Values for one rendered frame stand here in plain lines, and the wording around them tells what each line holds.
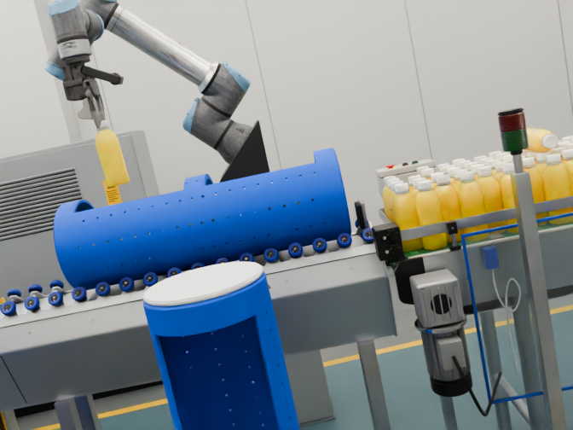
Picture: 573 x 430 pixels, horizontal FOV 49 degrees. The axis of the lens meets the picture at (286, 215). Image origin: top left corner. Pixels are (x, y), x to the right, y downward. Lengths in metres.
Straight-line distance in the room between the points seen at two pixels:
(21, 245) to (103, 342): 1.75
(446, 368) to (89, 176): 2.37
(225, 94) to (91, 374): 1.24
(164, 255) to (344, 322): 0.58
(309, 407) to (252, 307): 1.59
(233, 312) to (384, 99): 3.65
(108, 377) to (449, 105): 3.57
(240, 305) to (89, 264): 0.73
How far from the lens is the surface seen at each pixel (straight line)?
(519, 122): 1.64
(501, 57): 5.13
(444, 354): 1.70
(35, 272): 3.70
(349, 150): 4.78
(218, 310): 1.32
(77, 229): 1.95
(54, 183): 3.58
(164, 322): 1.36
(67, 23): 1.97
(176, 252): 1.89
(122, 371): 2.08
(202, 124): 2.68
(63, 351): 2.07
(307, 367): 2.83
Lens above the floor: 1.36
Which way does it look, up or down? 9 degrees down
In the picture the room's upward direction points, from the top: 12 degrees counter-clockwise
